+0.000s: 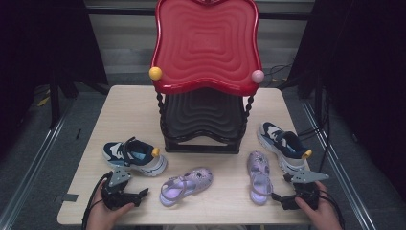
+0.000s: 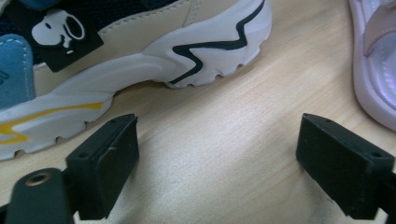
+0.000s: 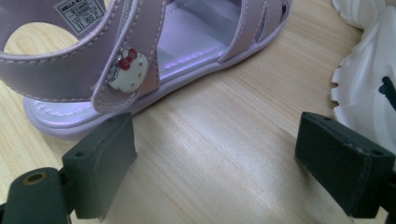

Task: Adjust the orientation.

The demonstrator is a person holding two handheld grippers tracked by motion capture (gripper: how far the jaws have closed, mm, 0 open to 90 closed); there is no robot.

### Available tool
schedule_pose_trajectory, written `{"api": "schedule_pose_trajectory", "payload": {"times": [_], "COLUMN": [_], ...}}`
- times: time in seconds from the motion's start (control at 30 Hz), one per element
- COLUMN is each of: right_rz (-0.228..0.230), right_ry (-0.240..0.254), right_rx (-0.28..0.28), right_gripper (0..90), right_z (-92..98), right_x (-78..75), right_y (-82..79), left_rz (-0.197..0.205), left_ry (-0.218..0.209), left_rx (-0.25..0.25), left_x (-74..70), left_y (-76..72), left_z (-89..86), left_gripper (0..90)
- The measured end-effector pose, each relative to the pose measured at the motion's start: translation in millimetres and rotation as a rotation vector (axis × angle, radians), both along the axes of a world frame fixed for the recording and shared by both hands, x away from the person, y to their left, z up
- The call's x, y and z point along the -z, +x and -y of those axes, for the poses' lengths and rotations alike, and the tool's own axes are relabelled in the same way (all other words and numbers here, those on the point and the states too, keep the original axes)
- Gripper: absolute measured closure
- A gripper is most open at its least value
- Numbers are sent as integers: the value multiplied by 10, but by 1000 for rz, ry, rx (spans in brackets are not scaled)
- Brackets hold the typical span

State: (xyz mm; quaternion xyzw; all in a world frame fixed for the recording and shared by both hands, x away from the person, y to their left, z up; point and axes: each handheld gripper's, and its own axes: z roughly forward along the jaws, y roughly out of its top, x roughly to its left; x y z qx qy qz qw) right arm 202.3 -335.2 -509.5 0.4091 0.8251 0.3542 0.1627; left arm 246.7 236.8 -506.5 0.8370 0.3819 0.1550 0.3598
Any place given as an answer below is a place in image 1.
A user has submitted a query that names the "purple sandal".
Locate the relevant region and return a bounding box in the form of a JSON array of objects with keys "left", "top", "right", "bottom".
[
  {"left": 159, "top": 166, "right": 214, "bottom": 208},
  {"left": 246, "top": 150, "right": 274, "bottom": 206}
]

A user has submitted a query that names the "black floor cable bundle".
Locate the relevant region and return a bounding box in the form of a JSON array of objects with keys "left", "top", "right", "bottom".
[{"left": 298, "top": 80, "right": 333, "bottom": 186}]

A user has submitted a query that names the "person's left hand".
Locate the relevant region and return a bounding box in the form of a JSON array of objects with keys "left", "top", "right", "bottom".
[{"left": 85, "top": 188, "right": 136, "bottom": 230}]

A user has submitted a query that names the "dark metal stand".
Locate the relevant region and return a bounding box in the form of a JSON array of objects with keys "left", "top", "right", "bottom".
[{"left": 47, "top": 71, "right": 63, "bottom": 129}]

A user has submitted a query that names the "navy and white sneaker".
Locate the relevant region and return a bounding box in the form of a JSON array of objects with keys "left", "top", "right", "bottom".
[
  {"left": 101, "top": 136, "right": 169, "bottom": 177},
  {"left": 257, "top": 121, "right": 313, "bottom": 176}
]

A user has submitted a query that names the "black horizontal bar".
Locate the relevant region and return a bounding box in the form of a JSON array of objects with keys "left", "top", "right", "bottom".
[{"left": 85, "top": 7, "right": 317, "bottom": 21}]

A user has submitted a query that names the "yellow floor tape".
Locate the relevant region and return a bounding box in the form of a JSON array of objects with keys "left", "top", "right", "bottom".
[{"left": 35, "top": 92, "right": 52, "bottom": 108}]

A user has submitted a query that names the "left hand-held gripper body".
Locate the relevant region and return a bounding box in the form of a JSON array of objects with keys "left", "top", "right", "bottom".
[{"left": 101, "top": 168, "right": 142, "bottom": 211}]

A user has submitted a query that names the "black curtain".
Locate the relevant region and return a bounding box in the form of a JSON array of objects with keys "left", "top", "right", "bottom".
[
  {"left": 288, "top": 0, "right": 406, "bottom": 199},
  {"left": 0, "top": 0, "right": 109, "bottom": 151}
]

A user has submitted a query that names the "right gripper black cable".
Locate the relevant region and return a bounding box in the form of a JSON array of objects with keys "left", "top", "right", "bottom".
[{"left": 318, "top": 188, "right": 347, "bottom": 230}]

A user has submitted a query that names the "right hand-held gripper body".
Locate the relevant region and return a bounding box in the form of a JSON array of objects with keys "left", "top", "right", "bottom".
[{"left": 281, "top": 169, "right": 330, "bottom": 211}]

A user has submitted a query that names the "red and black shoe rack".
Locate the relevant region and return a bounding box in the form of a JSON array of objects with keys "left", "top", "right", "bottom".
[{"left": 148, "top": 0, "right": 266, "bottom": 155}]

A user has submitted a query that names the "thin black floor cable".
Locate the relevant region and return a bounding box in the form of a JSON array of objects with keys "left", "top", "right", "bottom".
[{"left": 264, "top": 62, "right": 295, "bottom": 87}]

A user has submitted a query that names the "person's right hand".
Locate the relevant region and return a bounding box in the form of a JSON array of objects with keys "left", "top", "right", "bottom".
[{"left": 294, "top": 181, "right": 344, "bottom": 230}]

